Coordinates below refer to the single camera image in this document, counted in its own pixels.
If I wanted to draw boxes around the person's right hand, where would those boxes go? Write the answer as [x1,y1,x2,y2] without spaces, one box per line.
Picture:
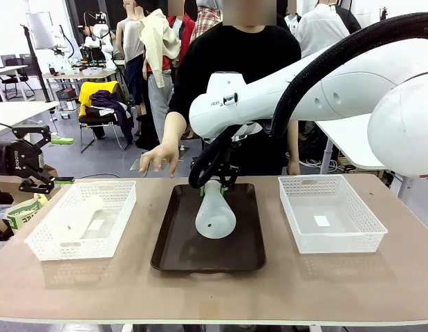
[139,143,180,178]

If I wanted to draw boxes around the black light stand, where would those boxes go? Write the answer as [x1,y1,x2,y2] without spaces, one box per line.
[19,24,52,103]

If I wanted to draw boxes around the dark brown plastic tray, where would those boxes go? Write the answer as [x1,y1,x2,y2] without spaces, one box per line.
[150,183,267,274]

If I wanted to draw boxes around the black office chair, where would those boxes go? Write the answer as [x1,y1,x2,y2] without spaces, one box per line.
[0,54,35,101]

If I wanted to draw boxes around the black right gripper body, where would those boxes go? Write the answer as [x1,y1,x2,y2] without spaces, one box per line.
[218,140,241,172]

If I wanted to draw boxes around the mannequin in white tank top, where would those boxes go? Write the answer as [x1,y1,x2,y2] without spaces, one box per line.
[115,0,147,108]

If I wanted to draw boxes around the mannequin in white shirt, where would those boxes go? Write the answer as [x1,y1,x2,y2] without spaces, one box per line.
[292,0,351,59]

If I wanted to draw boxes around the black hanging garment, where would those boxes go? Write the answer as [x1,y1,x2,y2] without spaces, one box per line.
[334,5,362,35]

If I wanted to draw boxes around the brown cardboard box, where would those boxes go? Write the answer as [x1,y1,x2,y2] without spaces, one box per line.
[0,165,59,205]

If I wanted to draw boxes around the grey trousers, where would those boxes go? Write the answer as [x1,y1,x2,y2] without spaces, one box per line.
[147,71,175,146]

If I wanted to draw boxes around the white robot mount table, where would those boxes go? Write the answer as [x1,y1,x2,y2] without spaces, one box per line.
[315,113,404,176]

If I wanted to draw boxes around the person in red jacket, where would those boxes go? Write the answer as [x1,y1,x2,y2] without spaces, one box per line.
[167,0,196,84]

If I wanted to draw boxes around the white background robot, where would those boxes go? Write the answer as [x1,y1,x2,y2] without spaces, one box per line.
[83,12,117,70]

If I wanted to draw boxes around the chair with piled clothes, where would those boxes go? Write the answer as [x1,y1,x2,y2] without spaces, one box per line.
[77,81,135,154]

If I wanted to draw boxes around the green and white paper bag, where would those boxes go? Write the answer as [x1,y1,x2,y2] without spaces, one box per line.
[6,192,49,231]

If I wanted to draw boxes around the person in black shirt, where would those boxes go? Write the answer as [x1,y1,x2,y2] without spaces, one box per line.
[167,0,303,176]

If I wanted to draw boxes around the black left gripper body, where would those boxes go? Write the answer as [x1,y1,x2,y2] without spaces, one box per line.
[1,139,46,178]

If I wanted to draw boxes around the white light panel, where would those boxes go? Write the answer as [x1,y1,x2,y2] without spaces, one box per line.
[26,11,56,50]

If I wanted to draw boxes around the plaid shirt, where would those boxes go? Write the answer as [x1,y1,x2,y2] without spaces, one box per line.
[189,0,224,46]

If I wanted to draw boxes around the translucent white Erlenmeyer flask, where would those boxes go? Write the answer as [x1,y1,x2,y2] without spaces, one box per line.
[53,194,105,243]
[194,179,236,239]

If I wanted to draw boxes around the person's right forearm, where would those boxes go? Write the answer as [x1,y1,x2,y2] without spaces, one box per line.
[160,112,187,153]

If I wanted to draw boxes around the cream jacket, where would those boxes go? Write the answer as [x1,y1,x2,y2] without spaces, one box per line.
[138,8,183,89]

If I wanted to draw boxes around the white perforated plastic basket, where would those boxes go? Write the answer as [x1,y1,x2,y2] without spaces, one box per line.
[24,180,138,261]
[278,174,389,255]

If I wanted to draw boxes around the person's left forearm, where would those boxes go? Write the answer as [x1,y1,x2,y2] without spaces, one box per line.
[288,120,300,163]

